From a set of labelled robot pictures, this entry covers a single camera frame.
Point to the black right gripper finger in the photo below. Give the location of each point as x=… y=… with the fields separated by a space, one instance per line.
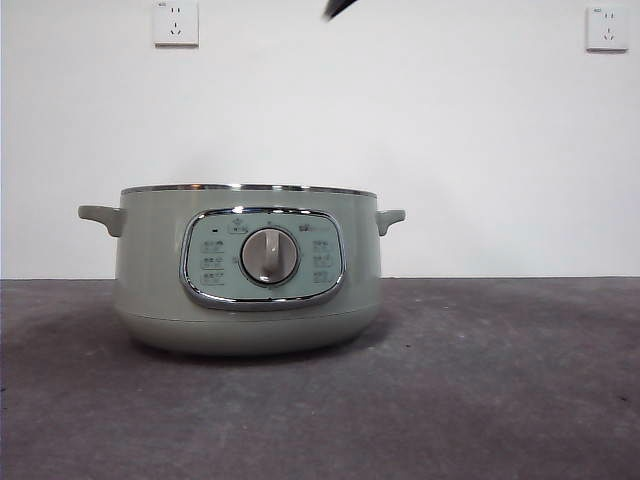
x=337 y=9

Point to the pale green electric cooking pot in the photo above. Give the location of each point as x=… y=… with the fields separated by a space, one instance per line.
x=150 y=280

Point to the white wall socket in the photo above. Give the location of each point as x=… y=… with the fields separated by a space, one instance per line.
x=606 y=29
x=176 y=24

